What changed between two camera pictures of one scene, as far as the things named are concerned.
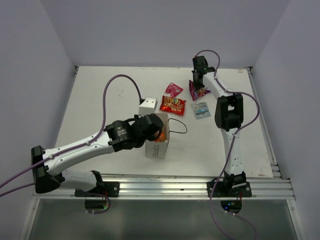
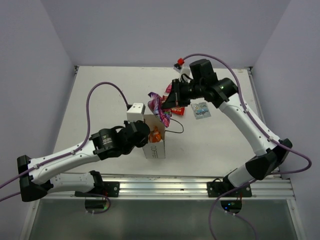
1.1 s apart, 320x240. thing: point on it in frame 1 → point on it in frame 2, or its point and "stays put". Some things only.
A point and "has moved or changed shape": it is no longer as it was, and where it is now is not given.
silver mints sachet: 200,110 stays put
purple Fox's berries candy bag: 196,93 has moved or changed shape
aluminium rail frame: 180,187 stays put
